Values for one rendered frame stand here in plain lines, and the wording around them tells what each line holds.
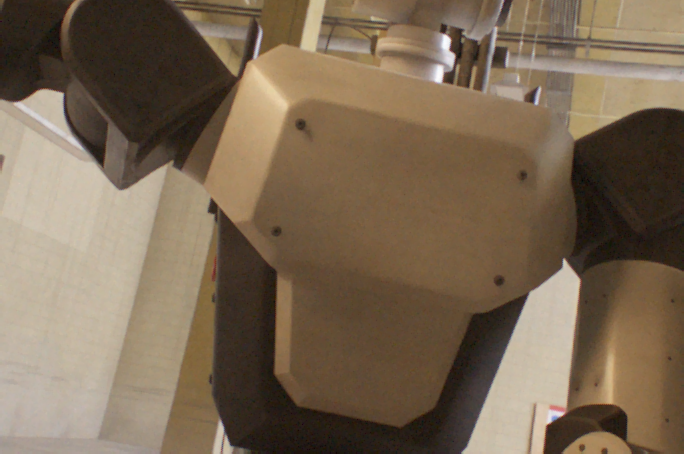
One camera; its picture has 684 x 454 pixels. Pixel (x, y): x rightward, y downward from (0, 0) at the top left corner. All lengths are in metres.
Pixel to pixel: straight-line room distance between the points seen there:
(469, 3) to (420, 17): 0.04
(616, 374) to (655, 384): 0.03
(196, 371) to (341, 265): 8.66
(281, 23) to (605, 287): 9.36
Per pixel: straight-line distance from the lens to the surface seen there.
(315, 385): 0.70
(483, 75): 2.40
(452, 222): 0.69
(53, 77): 0.81
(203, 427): 9.26
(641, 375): 0.73
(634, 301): 0.75
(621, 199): 0.77
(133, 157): 0.75
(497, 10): 0.78
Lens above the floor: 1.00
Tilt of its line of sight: 13 degrees up
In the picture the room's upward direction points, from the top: 11 degrees clockwise
